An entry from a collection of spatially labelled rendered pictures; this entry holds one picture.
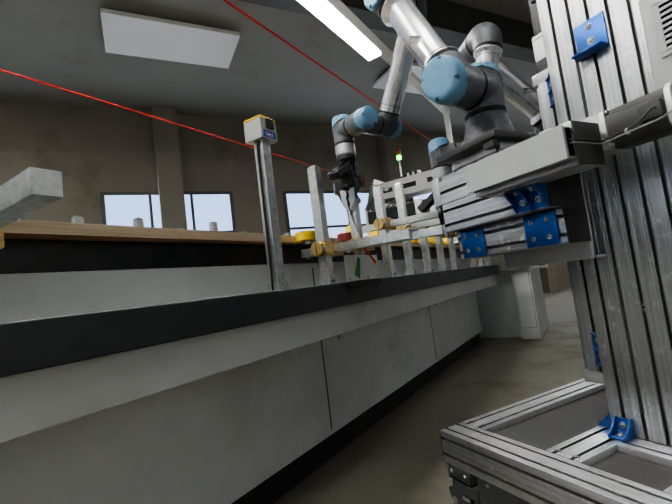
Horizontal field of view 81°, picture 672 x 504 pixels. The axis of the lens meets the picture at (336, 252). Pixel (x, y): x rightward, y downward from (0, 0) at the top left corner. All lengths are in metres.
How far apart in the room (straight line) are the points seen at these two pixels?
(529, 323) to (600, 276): 2.80
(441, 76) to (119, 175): 5.14
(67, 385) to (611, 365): 1.22
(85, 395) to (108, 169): 5.19
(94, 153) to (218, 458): 5.09
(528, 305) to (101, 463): 3.50
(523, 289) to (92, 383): 3.58
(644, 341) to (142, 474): 1.25
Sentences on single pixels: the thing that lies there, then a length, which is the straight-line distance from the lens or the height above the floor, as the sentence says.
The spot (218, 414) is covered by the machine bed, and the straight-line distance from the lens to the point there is 1.31.
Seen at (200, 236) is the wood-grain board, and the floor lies 0.88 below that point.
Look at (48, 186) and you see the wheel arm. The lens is 0.53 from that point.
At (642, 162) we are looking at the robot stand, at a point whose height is 0.89.
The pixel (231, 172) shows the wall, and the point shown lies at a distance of 6.09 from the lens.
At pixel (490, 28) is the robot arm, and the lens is 1.65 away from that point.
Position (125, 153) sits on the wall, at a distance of 6.02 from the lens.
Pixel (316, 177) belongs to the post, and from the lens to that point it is 1.42.
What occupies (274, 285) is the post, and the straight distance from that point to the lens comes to 1.17.
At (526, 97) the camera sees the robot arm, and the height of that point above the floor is 1.30.
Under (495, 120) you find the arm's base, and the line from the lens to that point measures 1.24.
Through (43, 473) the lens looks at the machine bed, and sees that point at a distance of 1.09.
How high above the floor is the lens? 0.69
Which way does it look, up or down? 5 degrees up
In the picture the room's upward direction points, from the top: 7 degrees counter-clockwise
